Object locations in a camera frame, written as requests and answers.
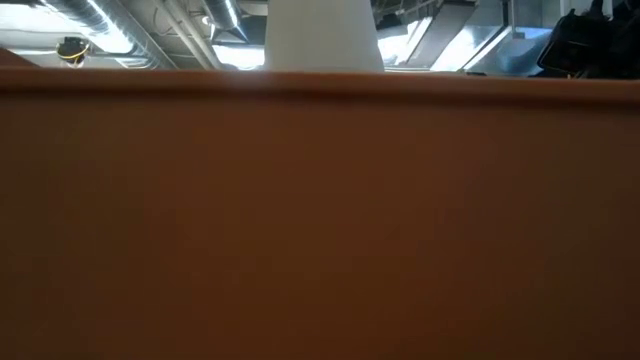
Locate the white shade table lamp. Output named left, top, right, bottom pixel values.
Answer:
left=263, top=0, right=386, bottom=74

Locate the dark ceiling panel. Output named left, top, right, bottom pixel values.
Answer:
left=404, top=2, right=476, bottom=69

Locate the large silver ventilation duct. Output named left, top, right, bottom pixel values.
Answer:
left=29, top=0, right=176, bottom=70

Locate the black overhead camera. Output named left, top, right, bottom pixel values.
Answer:
left=55, top=35, right=92, bottom=69

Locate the white ceiling pipe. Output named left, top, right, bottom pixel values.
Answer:
left=147, top=0, right=224, bottom=70

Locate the orange plastic bin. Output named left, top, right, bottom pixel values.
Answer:
left=0, top=47, right=640, bottom=360

